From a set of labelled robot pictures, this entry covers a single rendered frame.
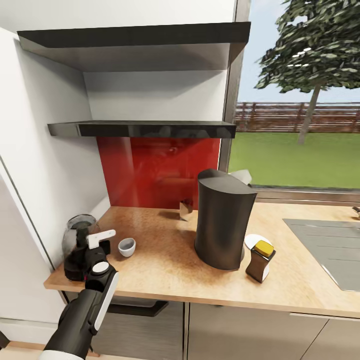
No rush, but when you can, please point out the electric kettle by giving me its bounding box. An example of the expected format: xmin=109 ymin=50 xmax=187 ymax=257
xmin=61 ymin=214 xmax=102 ymax=282

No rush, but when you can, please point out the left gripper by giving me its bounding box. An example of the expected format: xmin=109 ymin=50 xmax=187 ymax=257
xmin=71 ymin=239 xmax=111 ymax=265

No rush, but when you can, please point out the coffee cup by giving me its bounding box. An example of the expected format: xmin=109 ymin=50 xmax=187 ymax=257
xmin=118 ymin=238 xmax=136 ymax=257

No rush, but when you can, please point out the paper coffee filter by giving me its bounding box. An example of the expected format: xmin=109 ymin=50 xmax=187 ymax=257
xmin=230 ymin=169 xmax=253 ymax=185

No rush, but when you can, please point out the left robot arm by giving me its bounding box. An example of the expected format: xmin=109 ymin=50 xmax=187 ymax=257
xmin=37 ymin=229 xmax=120 ymax=360

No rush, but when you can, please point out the bottle of coffee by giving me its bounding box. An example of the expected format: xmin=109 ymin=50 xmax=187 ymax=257
xmin=245 ymin=240 xmax=276 ymax=284

